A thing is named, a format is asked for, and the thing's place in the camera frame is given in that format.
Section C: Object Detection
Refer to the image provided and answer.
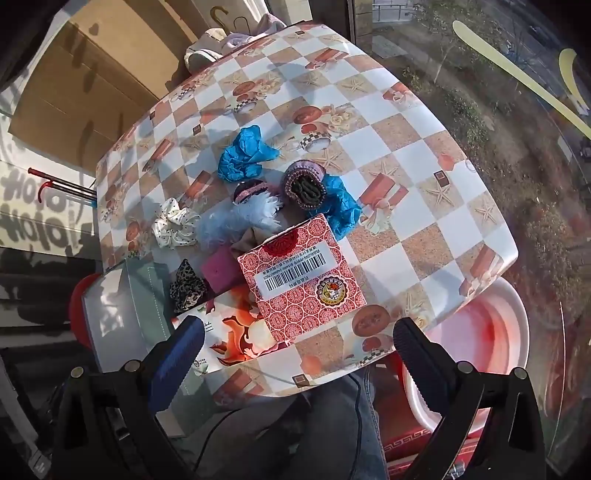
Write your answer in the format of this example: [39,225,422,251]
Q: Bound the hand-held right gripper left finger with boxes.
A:
[51,316,206,480]

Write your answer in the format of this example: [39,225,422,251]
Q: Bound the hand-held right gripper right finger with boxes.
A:
[392,318,548,480]

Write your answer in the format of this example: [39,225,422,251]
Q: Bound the pink foam sponge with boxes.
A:
[201,247,245,294]

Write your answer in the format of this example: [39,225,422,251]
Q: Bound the metal strainer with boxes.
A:
[152,198,202,250]

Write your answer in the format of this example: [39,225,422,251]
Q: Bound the light blue feather scrunchie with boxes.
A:
[196,194,284,245]

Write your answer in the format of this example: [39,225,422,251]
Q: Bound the blue cloth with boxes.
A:
[217,127,281,183]
[323,175,363,241]

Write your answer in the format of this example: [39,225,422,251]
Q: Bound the floral printed box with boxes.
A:
[172,284,282,377]

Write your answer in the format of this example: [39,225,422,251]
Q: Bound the leopard print scrunchie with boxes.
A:
[168,259,209,312]

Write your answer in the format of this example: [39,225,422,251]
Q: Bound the red box with white border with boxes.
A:
[381,427,481,480]

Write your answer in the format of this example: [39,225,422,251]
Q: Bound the checkered printed tablecloth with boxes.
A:
[95,21,518,400]

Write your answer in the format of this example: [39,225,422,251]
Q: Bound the red plastic chair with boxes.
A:
[69,272,102,352]

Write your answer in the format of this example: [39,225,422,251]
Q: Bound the person's leg in jeans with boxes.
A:
[173,364,389,480]

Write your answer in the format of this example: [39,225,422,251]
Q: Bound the red patterned box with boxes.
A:
[237,213,366,344]

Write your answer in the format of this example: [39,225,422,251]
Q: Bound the pink and black scrunchie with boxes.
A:
[232,181,271,206]

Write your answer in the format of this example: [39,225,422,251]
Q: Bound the long yellow window sticker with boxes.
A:
[452,21,591,134]

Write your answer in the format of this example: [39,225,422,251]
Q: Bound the grey and white shoes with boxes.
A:
[185,28,252,70]

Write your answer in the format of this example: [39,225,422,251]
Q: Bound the short yellow window sticker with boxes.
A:
[558,48,589,114]

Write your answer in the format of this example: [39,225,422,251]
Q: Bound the tan umbrella handle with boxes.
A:
[210,6,232,33]

